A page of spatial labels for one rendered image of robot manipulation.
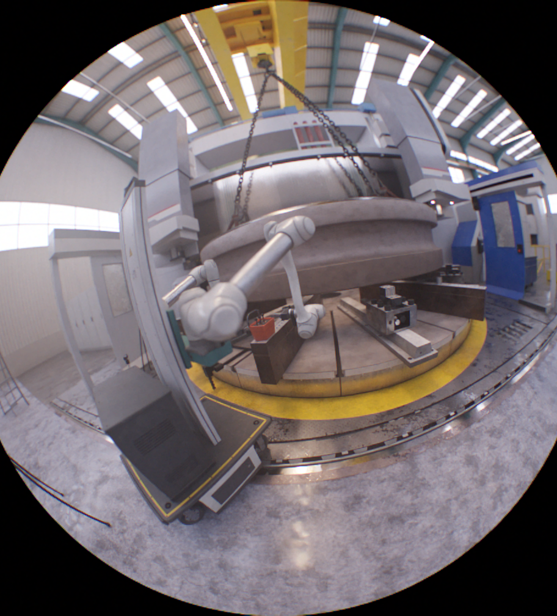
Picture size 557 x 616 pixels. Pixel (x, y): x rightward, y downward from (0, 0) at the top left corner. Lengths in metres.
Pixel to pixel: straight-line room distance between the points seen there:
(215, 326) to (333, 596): 1.32
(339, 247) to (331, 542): 2.32
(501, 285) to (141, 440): 5.97
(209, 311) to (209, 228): 5.06
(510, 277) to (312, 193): 5.37
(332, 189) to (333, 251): 3.66
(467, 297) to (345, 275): 1.58
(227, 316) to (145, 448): 0.65
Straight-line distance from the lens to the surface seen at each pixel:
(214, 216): 5.64
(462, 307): 2.71
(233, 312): 0.63
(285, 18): 11.06
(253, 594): 1.27
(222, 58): 11.57
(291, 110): 8.96
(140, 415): 0.83
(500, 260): 5.52
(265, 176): 5.65
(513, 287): 5.40
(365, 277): 2.00
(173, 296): 1.57
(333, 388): 1.78
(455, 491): 1.42
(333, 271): 1.93
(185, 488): 1.13
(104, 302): 3.92
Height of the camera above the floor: 1.21
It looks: 12 degrees down
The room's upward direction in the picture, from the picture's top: 12 degrees counter-clockwise
